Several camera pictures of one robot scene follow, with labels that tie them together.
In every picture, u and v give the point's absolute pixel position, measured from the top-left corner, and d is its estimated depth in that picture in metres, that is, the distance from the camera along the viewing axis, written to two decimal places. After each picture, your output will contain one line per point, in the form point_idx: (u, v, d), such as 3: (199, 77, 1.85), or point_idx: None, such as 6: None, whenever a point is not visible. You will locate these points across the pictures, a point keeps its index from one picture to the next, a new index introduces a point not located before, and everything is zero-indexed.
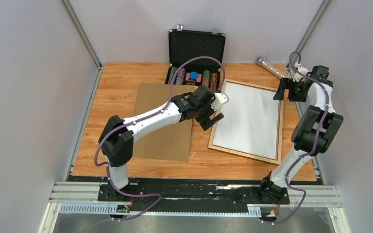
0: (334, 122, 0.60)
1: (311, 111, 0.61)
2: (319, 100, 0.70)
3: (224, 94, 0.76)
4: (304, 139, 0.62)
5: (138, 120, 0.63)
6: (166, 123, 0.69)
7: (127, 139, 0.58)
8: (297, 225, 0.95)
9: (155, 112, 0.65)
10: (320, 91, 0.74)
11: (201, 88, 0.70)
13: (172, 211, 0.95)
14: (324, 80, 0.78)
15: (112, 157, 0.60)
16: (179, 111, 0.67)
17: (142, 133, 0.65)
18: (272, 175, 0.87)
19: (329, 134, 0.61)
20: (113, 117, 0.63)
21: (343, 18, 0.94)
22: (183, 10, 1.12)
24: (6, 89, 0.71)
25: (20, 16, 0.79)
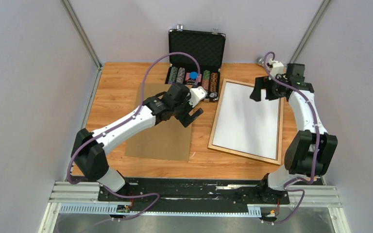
0: (329, 146, 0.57)
1: (305, 139, 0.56)
2: (307, 120, 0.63)
3: (201, 89, 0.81)
4: (302, 167, 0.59)
5: (109, 131, 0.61)
6: (140, 128, 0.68)
7: (97, 152, 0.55)
8: (297, 225, 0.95)
9: (127, 120, 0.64)
10: (304, 103, 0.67)
11: (174, 88, 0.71)
13: (172, 210, 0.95)
14: (304, 83, 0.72)
15: (88, 172, 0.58)
16: (152, 114, 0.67)
17: (114, 143, 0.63)
18: (270, 183, 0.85)
19: (325, 158, 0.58)
20: (80, 131, 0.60)
21: (342, 18, 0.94)
22: (183, 11, 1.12)
24: (7, 89, 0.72)
25: (20, 16, 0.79)
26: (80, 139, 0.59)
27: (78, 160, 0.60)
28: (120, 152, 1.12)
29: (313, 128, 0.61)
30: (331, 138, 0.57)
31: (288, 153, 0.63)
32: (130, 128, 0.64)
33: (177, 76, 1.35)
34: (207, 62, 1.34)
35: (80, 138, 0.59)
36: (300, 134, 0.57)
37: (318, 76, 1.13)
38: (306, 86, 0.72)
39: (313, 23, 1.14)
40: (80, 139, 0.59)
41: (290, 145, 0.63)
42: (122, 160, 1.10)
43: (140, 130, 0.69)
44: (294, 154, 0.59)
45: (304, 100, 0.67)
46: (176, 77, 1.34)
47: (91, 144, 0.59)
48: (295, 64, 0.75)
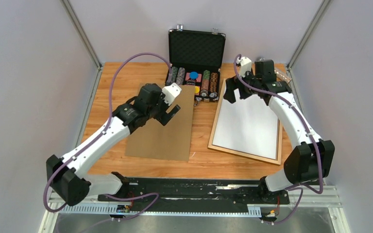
0: (328, 153, 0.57)
1: (305, 153, 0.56)
2: (298, 128, 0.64)
3: (175, 87, 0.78)
4: (308, 176, 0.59)
5: (79, 153, 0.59)
6: (113, 141, 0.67)
7: (71, 179, 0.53)
8: (297, 226, 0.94)
9: (97, 137, 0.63)
10: (287, 108, 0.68)
11: (143, 92, 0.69)
13: (172, 210, 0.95)
14: (280, 85, 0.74)
15: (67, 201, 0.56)
16: (124, 125, 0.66)
17: (88, 164, 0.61)
18: (270, 186, 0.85)
19: (326, 163, 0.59)
20: (47, 161, 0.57)
21: (342, 18, 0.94)
22: (183, 11, 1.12)
24: (7, 89, 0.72)
25: (20, 16, 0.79)
26: (50, 168, 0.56)
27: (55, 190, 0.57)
28: (120, 152, 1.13)
29: (307, 137, 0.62)
30: (327, 144, 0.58)
31: (289, 165, 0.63)
32: (103, 144, 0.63)
33: (177, 76, 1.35)
34: (207, 62, 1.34)
35: (50, 167, 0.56)
36: (299, 150, 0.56)
37: (318, 76, 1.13)
38: (283, 87, 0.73)
39: (313, 23, 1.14)
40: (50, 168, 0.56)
41: (288, 158, 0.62)
42: (122, 160, 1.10)
43: (115, 142, 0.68)
44: (297, 168, 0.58)
45: (287, 105, 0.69)
46: (176, 77, 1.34)
47: (62, 171, 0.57)
48: (264, 64, 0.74)
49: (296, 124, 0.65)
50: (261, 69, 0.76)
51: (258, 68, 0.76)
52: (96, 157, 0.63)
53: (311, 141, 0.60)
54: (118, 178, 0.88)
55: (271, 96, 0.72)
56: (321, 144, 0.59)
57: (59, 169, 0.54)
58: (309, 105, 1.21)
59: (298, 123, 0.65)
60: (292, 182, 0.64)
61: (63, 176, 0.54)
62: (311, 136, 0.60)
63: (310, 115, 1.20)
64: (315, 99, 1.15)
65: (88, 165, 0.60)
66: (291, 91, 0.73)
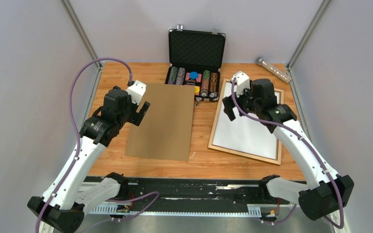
0: (348, 189, 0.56)
1: (325, 194, 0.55)
2: (313, 165, 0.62)
3: (139, 84, 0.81)
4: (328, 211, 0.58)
5: (59, 186, 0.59)
6: (91, 161, 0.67)
7: (57, 217, 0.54)
8: (297, 225, 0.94)
9: (72, 165, 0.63)
10: (297, 141, 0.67)
11: (108, 101, 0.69)
13: (172, 210, 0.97)
14: (283, 110, 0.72)
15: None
16: (95, 142, 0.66)
17: (75, 192, 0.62)
18: (270, 190, 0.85)
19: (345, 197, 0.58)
20: (28, 207, 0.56)
21: (341, 18, 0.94)
22: (183, 10, 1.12)
24: (7, 88, 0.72)
25: (20, 16, 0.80)
26: (34, 211, 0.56)
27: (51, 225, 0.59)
28: (120, 152, 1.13)
29: (324, 175, 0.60)
30: (346, 180, 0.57)
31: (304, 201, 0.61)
32: (79, 169, 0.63)
33: (177, 76, 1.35)
34: (207, 62, 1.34)
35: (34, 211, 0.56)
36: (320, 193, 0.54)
37: (318, 76, 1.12)
38: (287, 113, 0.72)
39: (313, 23, 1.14)
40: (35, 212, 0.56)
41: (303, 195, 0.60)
42: (122, 160, 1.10)
43: (94, 162, 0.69)
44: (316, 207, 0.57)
45: (296, 137, 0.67)
46: (176, 78, 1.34)
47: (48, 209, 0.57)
48: (264, 88, 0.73)
49: (309, 159, 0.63)
50: (261, 92, 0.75)
51: (258, 91, 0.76)
52: (78, 184, 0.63)
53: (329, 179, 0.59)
54: (113, 180, 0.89)
55: (276, 125, 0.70)
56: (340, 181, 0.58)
57: (41, 213, 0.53)
58: (309, 105, 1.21)
59: (312, 158, 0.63)
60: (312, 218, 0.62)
61: (50, 216, 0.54)
62: (328, 173, 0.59)
63: (310, 115, 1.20)
64: (315, 99, 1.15)
65: (73, 194, 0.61)
66: (295, 119, 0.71)
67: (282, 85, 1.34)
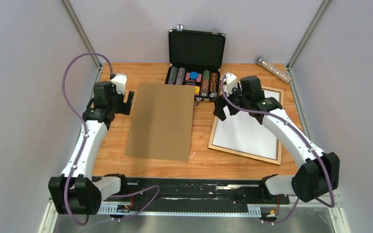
0: (335, 164, 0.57)
1: (312, 170, 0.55)
2: (298, 145, 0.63)
3: (119, 75, 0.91)
4: (319, 191, 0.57)
5: (78, 159, 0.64)
6: (98, 138, 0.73)
7: (84, 186, 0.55)
8: (297, 226, 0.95)
9: (83, 141, 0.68)
10: (283, 125, 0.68)
11: (97, 91, 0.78)
13: (172, 210, 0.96)
14: (271, 102, 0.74)
15: (90, 209, 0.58)
16: (99, 122, 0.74)
17: (90, 166, 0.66)
18: (270, 190, 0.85)
19: (334, 176, 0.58)
20: (50, 185, 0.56)
21: (341, 18, 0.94)
22: (183, 11, 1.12)
24: (7, 89, 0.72)
25: (20, 16, 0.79)
26: (56, 189, 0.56)
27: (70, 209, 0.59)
28: (120, 152, 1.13)
29: (310, 153, 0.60)
30: (332, 157, 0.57)
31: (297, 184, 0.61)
32: (93, 144, 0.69)
33: (177, 76, 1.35)
34: (207, 62, 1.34)
35: (56, 188, 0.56)
36: (307, 168, 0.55)
37: (318, 76, 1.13)
38: (273, 104, 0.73)
39: (313, 23, 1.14)
40: (58, 189, 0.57)
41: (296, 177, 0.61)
42: (122, 160, 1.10)
43: (100, 141, 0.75)
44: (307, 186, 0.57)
45: (281, 122, 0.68)
46: (176, 78, 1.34)
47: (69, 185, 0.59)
48: (251, 83, 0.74)
49: (296, 140, 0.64)
50: (248, 87, 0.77)
51: (246, 87, 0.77)
52: (93, 158, 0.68)
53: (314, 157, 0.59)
54: (113, 176, 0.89)
55: (264, 116, 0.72)
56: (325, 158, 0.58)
57: (67, 184, 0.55)
58: (309, 105, 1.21)
59: (297, 139, 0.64)
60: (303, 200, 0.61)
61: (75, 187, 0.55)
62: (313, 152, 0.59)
63: (310, 115, 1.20)
64: (315, 99, 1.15)
65: (90, 167, 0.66)
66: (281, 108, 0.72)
67: (282, 85, 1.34)
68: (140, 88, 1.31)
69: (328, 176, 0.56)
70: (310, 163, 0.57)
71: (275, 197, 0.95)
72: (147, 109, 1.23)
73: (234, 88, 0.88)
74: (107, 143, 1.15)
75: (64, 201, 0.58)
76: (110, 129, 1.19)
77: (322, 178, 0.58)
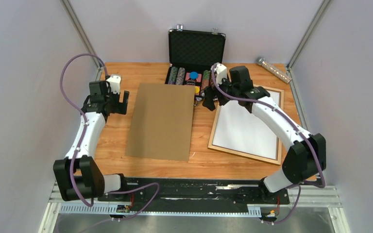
0: (321, 144, 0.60)
1: (300, 152, 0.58)
2: (287, 129, 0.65)
3: (114, 75, 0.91)
4: (309, 172, 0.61)
5: (81, 142, 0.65)
6: (98, 127, 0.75)
7: (89, 165, 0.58)
8: (297, 225, 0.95)
9: (84, 128, 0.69)
10: (271, 112, 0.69)
11: (93, 87, 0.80)
13: (172, 210, 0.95)
14: (259, 90, 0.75)
15: (94, 192, 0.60)
16: (98, 112, 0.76)
17: (91, 150, 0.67)
18: (271, 188, 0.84)
19: (322, 157, 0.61)
20: (55, 167, 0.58)
21: (341, 18, 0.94)
22: (183, 11, 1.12)
24: (6, 89, 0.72)
25: (20, 16, 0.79)
26: (61, 171, 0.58)
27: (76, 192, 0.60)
28: (120, 152, 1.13)
29: (297, 135, 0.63)
30: (318, 137, 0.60)
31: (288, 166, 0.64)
32: (93, 130, 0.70)
33: (177, 76, 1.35)
34: (207, 62, 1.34)
35: (62, 170, 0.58)
36: (295, 150, 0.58)
37: (318, 76, 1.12)
38: (262, 92, 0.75)
39: (313, 23, 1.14)
40: (63, 171, 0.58)
41: (286, 160, 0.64)
42: (122, 160, 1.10)
43: (100, 131, 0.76)
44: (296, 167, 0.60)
45: (270, 109, 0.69)
46: (176, 77, 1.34)
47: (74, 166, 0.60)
48: (240, 73, 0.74)
49: (283, 124, 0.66)
50: (237, 77, 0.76)
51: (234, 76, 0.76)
52: (94, 143, 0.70)
53: (301, 137, 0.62)
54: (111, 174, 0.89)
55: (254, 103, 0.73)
56: (313, 139, 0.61)
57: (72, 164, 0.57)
58: (309, 105, 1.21)
59: (284, 124, 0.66)
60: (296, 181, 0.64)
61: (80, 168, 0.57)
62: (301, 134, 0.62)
63: (310, 115, 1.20)
64: (315, 99, 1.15)
65: (92, 150, 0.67)
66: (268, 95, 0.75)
67: (282, 85, 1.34)
68: (139, 90, 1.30)
69: (316, 157, 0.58)
70: (298, 144, 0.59)
71: (275, 197, 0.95)
72: (147, 111, 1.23)
73: (224, 78, 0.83)
74: (107, 143, 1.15)
75: (69, 183, 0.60)
76: (110, 130, 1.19)
77: (310, 159, 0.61)
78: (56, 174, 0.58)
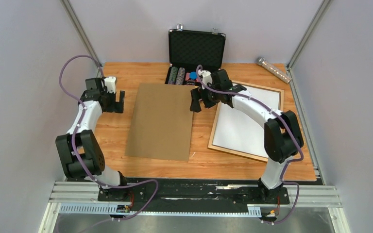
0: (293, 120, 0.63)
1: (273, 126, 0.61)
2: (261, 111, 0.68)
3: (111, 75, 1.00)
4: (286, 148, 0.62)
5: (81, 121, 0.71)
6: (96, 111, 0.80)
7: (90, 135, 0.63)
8: (297, 226, 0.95)
9: (83, 111, 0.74)
10: (247, 101, 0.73)
11: (90, 81, 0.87)
13: (172, 210, 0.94)
14: (237, 87, 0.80)
15: (95, 164, 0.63)
16: (94, 100, 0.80)
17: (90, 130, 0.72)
18: (268, 185, 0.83)
19: (296, 132, 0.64)
20: (58, 141, 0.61)
21: (341, 18, 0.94)
22: (183, 11, 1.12)
24: (6, 89, 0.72)
25: (20, 17, 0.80)
26: (64, 144, 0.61)
27: (77, 167, 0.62)
28: (120, 152, 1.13)
29: (271, 115, 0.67)
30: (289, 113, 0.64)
31: (269, 146, 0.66)
32: (92, 112, 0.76)
33: (177, 76, 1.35)
34: (207, 62, 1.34)
35: (64, 143, 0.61)
36: (269, 124, 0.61)
37: (318, 76, 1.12)
38: (239, 88, 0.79)
39: (313, 23, 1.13)
40: (65, 144, 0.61)
41: (265, 141, 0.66)
42: (122, 160, 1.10)
43: (97, 117, 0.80)
44: (275, 143, 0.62)
45: (246, 99, 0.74)
46: (176, 78, 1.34)
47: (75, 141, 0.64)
48: (218, 73, 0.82)
49: (258, 108, 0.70)
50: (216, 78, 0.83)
51: (214, 78, 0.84)
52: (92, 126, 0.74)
53: (275, 116, 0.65)
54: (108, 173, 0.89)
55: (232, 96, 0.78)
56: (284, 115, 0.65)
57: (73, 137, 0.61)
58: (309, 105, 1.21)
59: (259, 107, 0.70)
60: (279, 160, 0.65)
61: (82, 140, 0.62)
62: (274, 112, 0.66)
63: (310, 115, 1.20)
64: (315, 99, 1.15)
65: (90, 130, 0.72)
66: (245, 89, 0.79)
67: (282, 85, 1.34)
68: (138, 94, 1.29)
69: (289, 131, 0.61)
70: (271, 120, 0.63)
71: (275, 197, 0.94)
72: (144, 115, 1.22)
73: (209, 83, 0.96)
74: (107, 143, 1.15)
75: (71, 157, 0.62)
76: (110, 130, 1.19)
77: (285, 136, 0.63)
78: (58, 148, 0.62)
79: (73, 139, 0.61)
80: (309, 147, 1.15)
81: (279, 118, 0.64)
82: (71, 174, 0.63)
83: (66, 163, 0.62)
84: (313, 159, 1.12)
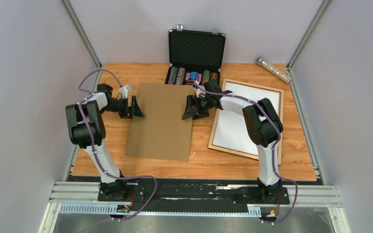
0: (268, 105, 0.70)
1: (249, 110, 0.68)
2: (241, 103, 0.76)
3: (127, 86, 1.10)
4: (266, 131, 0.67)
5: (89, 98, 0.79)
6: (101, 100, 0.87)
7: (95, 103, 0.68)
8: (297, 226, 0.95)
9: (90, 95, 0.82)
10: (231, 98, 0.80)
11: (99, 85, 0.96)
13: (172, 210, 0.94)
14: (224, 91, 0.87)
15: (99, 129, 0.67)
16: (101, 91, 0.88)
17: None
18: (264, 179, 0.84)
19: (273, 115, 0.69)
20: (66, 108, 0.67)
21: (342, 18, 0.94)
22: (183, 11, 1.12)
24: (6, 89, 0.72)
25: (20, 17, 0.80)
26: (72, 110, 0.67)
27: (83, 132, 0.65)
28: (120, 152, 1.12)
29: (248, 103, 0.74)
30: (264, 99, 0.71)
31: (250, 132, 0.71)
32: (97, 97, 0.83)
33: (177, 76, 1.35)
34: (207, 62, 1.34)
35: (72, 110, 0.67)
36: (246, 109, 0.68)
37: (318, 76, 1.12)
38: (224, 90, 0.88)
39: (313, 23, 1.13)
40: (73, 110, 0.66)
41: (247, 127, 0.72)
42: (122, 160, 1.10)
43: (101, 106, 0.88)
44: (253, 125, 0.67)
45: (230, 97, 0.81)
46: (176, 78, 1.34)
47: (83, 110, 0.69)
48: (209, 83, 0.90)
49: (239, 101, 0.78)
50: (208, 87, 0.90)
51: (205, 86, 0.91)
52: None
53: (252, 104, 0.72)
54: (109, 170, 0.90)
55: (220, 98, 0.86)
56: (261, 103, 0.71)
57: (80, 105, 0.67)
58: (309, 105, 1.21)
59: (239, 100, 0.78)
60: (263, 145, 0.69)
61: (89, 108, 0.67)
62: (251, 100, 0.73)
63: (310, 115, 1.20)
64: (315, 98, 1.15)
65: None
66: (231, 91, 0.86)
67: (282, 85, 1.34)
68: (139, 94, 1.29)
69: (265, 115, 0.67)
70: (248, 106, 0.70)
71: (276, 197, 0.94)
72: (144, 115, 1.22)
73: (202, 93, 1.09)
74: (107, 143, 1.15)
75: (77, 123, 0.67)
76: (110, 130, 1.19)
77: (264, 122, 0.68)
78: (65, 114, 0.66)
79: (80, 106, 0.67)
80: (309, 147, 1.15)
81: (256, 104, 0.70)
82: (76, 140, 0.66)
83: (71, 128, 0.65)
84: (313, 159, 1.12)
